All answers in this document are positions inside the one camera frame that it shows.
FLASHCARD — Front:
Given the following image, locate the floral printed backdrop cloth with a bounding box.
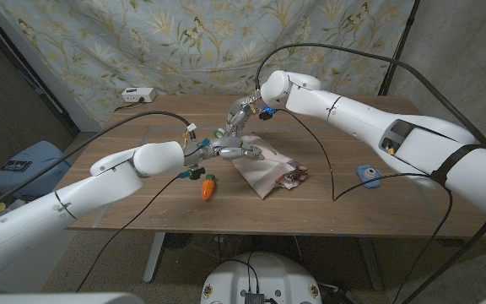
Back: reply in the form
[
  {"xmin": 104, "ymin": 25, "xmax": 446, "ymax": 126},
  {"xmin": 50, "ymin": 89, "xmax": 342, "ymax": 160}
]
[{"xmin": 0, "ymin": 0, "xmax": 415, "ymax": 128}]

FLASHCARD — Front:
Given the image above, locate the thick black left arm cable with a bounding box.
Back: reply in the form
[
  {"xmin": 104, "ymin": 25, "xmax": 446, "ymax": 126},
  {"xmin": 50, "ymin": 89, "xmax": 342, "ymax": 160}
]
[{"xmin": 0, "ymin": 110, "xmax": 197, "ymax": 219}]

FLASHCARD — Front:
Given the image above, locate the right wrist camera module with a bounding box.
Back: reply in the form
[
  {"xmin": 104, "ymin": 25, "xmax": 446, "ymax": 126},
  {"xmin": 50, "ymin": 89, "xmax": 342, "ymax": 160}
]
[{"xmin": 258, "ymin": 107, "xmax": 278, "ymax": 122}]

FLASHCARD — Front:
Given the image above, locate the black socket box cable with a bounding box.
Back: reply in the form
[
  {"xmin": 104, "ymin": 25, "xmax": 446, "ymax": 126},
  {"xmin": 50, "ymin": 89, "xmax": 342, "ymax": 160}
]
[{"xmin": 113, "ymin": 99, "xmax": 145, "ymax": 113}]

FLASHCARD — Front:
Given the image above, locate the orange toy carrot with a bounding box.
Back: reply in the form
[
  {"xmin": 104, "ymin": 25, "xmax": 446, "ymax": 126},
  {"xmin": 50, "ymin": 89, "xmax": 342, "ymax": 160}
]
[{"xmin": 201, "ymin": 173, "xmax": 218, "ymax": 202}]

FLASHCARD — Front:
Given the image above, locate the white power socket box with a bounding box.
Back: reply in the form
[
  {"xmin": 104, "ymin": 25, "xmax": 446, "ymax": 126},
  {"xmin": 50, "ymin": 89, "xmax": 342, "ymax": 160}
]
[{"xmin": 121, "ymin": 87, "xmax": 158, "ymax": 104}]

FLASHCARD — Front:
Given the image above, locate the blue plastic bin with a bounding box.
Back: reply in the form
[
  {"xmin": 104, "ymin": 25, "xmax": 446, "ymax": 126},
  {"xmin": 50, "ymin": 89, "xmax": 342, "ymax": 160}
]
[{"xmin": 0, "ymin": 140, "xmax": 73, "ymax": 202}]

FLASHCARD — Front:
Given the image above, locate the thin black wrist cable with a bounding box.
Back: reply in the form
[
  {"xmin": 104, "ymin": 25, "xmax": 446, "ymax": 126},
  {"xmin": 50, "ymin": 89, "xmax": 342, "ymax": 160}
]
[
  {"xmin": 76, "ymin": 175, "xmax": 181, "ymax": 292},
  {"xmin": 274, "ymin": 108, "xmax": 455, "ymax": 304}
]

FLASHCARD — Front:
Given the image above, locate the white robot torso base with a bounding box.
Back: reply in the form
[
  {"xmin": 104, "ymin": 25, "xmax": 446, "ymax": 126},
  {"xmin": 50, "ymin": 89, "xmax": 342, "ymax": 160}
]
[{"xmin": 200, "ymin": 252, "xmax": 323, "ymax": 304}]

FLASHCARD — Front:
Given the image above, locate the black backdrop stand pole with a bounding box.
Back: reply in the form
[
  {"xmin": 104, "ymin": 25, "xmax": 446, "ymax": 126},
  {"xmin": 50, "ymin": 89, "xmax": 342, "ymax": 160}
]
[{"xmin": 377, "ymin": 0, "xmax": 421, "ymax": 97}]

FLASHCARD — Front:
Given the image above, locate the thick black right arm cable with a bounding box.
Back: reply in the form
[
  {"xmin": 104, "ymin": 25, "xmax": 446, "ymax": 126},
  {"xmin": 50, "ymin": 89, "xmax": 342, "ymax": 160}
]
[{"xmin": 254, "ymin": 42, "xmax": 486, "ymax": 304}]

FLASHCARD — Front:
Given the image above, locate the white table leg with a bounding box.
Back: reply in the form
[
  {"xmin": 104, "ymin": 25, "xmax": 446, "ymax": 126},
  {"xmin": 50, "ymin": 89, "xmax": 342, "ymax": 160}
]
[
  {"xmin": 143, "ymin": 231, "xmax": 167, "ymax": 283},
  {"xmin": 356, "ymin": 236, "xmax": 386, "ymax": 291}
]

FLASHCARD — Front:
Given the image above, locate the pink white orange striped cloth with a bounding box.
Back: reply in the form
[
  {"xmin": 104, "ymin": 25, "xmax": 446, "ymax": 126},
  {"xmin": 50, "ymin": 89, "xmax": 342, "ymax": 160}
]
[{"xmin": 230, "ymin": 134, "xmax": 310, "ymax": 200}]

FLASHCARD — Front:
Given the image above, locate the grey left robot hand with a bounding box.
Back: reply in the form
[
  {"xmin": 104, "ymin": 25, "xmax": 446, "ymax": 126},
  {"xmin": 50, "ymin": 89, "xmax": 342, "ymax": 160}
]
[{"xmin": 183, "ymin": 135, "xmax": 266, "ymax": 165}]

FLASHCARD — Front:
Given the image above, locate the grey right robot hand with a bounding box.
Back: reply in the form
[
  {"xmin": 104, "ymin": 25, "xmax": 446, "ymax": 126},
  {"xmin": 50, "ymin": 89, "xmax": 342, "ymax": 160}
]
[{"xmin": 224, "ymin": 95, "xmax": 269, "ymax": 138}]

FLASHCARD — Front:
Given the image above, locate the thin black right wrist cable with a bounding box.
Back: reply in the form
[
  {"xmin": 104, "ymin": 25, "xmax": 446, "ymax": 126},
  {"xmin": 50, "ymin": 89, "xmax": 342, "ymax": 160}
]
[{"xmin": 274, "ymin": 108, "xmax": 455, "ymax": 304}]

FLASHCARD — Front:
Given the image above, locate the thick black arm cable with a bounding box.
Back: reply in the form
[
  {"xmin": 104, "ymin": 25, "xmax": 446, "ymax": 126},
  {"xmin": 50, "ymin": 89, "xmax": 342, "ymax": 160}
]
[
  {"xmin": 0, "ymin": 110, "xmax": 197, "ymax": 219},
  {"xmin": 254, "ymin": 42, "xmax": 486, "ymax": 304}
]

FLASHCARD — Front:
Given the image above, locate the thin black left wrist cable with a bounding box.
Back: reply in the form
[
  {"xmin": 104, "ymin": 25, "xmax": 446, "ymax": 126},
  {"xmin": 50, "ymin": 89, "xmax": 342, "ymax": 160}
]
[{"xmin": 76, "ymin": 175, "xmax": 181, "ymax": 292}]

